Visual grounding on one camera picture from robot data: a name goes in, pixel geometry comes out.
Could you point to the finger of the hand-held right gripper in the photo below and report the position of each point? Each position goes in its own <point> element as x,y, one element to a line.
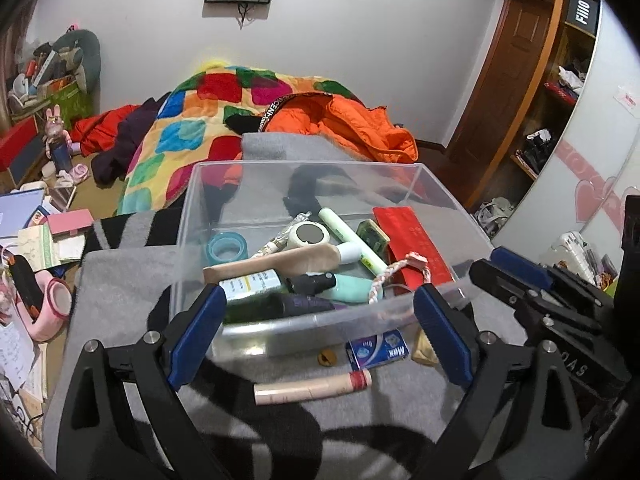
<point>505,287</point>
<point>520,265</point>

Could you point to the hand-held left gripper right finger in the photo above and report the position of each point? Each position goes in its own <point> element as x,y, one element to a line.
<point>442,330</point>

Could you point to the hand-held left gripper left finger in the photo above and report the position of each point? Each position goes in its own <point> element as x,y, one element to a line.
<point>195,330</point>

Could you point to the white label bottle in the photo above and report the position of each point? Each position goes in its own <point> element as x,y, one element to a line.
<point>250,285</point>

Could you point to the mint bottle with black cap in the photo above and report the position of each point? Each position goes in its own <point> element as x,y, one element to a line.
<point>355,290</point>

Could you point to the dark purple bottle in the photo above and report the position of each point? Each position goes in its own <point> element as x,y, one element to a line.
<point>295,306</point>

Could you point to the small green box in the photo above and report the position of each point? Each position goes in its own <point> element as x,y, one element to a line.
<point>372,234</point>

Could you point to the clear plastic storage box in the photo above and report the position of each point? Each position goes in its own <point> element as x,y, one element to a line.
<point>320,329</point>

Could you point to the white tape roll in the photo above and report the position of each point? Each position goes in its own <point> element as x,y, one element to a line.
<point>293,238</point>

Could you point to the green and white tube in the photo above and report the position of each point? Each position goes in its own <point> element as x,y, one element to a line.
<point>337,225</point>

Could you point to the tan pouch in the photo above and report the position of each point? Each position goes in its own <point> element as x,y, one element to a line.
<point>425,352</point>

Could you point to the white snack packet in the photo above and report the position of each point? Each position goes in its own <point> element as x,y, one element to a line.
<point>572,255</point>

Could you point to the white shoes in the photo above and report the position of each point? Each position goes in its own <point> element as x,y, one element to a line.
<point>495,215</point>

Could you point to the blue card box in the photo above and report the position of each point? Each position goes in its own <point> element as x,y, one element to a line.
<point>377,350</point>

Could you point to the teal tape roll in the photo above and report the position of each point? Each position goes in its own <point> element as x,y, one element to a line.
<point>215,255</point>

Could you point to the red envelope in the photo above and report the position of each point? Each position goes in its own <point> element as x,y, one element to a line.
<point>415,240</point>

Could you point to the black bag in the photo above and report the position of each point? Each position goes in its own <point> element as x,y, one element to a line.
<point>540,150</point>

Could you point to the small brown round piece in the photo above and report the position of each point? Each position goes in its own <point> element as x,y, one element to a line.
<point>326,358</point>

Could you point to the pink beige tube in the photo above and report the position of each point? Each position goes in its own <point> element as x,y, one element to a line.
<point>310,389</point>

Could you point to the white wardrobe door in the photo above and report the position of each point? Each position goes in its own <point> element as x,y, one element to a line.
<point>590,150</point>

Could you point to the pink flat box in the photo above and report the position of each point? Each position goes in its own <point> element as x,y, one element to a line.
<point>70,221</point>

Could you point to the colourful patchwork quilt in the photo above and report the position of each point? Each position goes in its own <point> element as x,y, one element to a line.
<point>165,160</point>

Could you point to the red box on shelf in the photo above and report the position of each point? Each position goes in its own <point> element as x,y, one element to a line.
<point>562,92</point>

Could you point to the brown wooden door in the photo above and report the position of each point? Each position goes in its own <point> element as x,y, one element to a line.
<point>505,75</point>

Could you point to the dark purple garment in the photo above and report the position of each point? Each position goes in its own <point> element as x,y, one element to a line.
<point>130,140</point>

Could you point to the orange puffer jacket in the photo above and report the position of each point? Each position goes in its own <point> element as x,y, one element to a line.
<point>360,130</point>

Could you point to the blue notebook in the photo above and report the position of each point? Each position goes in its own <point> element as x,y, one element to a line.
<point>15,212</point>

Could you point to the red garment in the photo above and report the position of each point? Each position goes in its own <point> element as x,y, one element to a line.
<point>100,127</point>

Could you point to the grey blue box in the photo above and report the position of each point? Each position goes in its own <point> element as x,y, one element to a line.
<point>32,160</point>

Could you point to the pink rabbit toy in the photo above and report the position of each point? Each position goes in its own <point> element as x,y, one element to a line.
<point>56,125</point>

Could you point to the black box on shelf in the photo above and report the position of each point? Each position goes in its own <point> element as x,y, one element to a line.
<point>582,14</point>

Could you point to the red flat box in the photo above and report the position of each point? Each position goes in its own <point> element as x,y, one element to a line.
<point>15,142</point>

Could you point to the green cardboard box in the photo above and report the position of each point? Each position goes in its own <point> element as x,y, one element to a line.
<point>67,102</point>

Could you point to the grey green neck pillow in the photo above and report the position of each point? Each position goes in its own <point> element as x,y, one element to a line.
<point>87,55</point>

